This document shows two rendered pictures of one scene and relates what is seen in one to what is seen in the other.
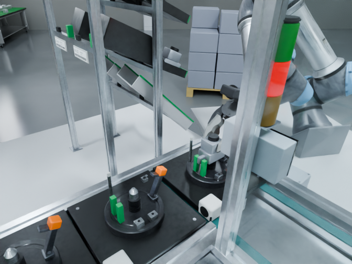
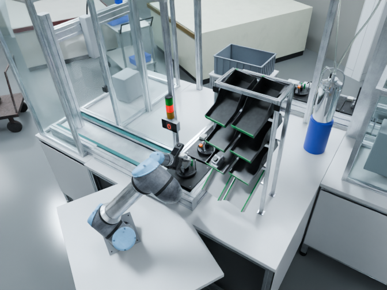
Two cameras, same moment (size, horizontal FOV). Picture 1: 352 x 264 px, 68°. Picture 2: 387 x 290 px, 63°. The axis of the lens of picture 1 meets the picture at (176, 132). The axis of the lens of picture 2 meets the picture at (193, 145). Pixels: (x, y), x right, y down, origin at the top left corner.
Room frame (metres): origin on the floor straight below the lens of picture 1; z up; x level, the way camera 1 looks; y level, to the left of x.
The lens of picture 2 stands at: (2.06, -0.39, 2.43)
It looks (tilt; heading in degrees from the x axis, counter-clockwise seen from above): 40 degrees down; 167
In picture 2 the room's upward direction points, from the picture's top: 3 degrees counter-clockwise
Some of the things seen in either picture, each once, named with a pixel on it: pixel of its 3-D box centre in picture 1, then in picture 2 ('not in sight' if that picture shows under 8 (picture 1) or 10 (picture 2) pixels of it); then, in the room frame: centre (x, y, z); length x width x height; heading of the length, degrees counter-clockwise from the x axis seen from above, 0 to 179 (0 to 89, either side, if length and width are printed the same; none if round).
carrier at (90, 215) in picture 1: (133, 201); (207, 144); (0.43, 0.09, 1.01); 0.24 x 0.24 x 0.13; 41
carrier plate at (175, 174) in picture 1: (209, 174); (186, 171); (0.60, -0.10, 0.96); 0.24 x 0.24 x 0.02; 41
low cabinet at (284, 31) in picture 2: not in sight; (225, 29); (-3.22, 1.52, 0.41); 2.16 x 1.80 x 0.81; 103
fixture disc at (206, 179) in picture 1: (209, 169); (186, 170); (0.60, -0.10, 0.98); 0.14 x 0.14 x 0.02
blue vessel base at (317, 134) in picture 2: not in sight; (318, 133); (0.53, 0.90, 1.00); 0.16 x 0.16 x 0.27
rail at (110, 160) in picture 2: not in sight; (140, 175); (0.49, -0.40, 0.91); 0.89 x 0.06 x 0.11; 41
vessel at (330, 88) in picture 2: not in sight; (328, 94); (0.53, 0.90, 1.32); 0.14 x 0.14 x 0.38
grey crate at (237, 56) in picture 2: not in sight; (244, 63); (-1.21, 1.05, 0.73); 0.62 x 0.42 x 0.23; 41
